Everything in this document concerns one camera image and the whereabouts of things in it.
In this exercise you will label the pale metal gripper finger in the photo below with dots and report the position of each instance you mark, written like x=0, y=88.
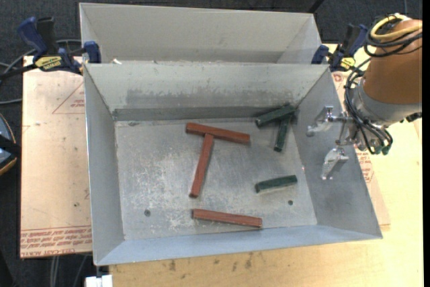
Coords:
x=333, y=162
x=322, y=121

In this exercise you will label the dark green flat block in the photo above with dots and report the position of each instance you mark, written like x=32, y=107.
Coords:
x=276, y=183
x=273, y=116
x=281, y=136

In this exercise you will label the red-brown flat block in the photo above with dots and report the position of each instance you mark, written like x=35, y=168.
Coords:
x=202, y=166
x=227, y=218
x=218, y=133

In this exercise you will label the grey metal bin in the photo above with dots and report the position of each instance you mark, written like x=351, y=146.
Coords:
x=215, y=178

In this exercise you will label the brown cardboard board, red print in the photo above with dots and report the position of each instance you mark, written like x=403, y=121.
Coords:
x=53, y=158

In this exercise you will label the black cylinder on white bracket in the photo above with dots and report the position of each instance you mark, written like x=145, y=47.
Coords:
x=414, y=117

